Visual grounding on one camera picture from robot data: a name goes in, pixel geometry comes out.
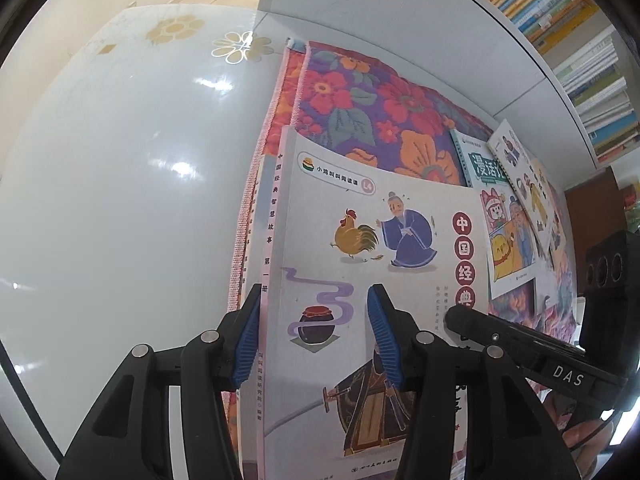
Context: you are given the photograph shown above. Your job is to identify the white spiral bound book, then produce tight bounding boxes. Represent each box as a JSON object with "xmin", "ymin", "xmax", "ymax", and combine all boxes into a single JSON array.
[{"xmin": 487, "ymin": 119, "xmax": 543, "ymax": 256}]

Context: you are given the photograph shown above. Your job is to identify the person's right hand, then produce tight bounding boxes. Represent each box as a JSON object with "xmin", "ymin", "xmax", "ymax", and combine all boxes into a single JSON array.
[{"xmin": 544, "ymin": 390, "xmax": 617, "ymax": 467}]

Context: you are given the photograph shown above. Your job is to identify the row of colourful paperback books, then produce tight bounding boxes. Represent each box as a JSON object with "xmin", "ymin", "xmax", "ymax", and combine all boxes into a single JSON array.
[{"xmin": 440, "ymin": 0, "xmax": 598, "ymax": 53}]

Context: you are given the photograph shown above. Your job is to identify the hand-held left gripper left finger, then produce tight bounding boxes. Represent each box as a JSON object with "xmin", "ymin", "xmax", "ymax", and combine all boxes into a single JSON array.
[{"xmin": 55, "ymin": 284, "xmax": 263, "ymax": 480}]

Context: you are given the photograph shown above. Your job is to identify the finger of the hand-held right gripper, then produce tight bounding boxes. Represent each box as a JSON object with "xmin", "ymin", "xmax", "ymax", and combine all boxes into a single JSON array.
[{"xmin": 445, "ymin": 304, "xmax": 584, "ymax": 368}]

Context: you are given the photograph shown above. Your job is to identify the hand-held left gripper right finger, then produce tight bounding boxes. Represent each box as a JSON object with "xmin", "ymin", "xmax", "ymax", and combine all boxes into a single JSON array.
[{"xmin": 366, "ymin": 284, "xmax": 586, "ymax": 480}]

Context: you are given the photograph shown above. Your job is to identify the white cartoon comic book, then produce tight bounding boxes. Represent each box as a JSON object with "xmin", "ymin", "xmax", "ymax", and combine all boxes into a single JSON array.
[{"xmin": 449, "ymin": 127, "xmax": 540, "ymax": 302}]

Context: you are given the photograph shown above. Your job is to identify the floral blanket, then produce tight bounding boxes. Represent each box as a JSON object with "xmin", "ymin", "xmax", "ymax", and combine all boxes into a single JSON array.
[{"xmin": 222, "ymin": 40, "xmax": 581, "ymax": 480}]

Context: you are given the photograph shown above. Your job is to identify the white book with rooster picture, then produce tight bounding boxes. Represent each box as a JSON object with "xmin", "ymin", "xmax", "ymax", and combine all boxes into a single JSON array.
[{"xmin": 255, "ymin": 126, "xmax": 493, "ymax": 480}]

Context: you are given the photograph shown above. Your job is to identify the brown wooden cabinet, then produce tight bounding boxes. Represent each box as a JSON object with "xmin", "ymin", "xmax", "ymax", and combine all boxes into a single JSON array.
[{"xmin": 565, "ymin": 165, "xmax": 640, "ymax": 241}]

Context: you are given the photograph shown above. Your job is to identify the white bookshelf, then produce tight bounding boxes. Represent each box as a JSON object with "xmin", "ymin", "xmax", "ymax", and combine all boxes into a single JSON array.
[{"xmin": 257, "ymin": 0, "xmax": 640, "ymax": 196}]

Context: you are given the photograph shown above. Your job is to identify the colourful package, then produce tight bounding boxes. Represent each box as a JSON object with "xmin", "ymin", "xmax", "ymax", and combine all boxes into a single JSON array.
[{"xmin": 622, "ymin": 185, "xmax": 640, "ymax": 233}]

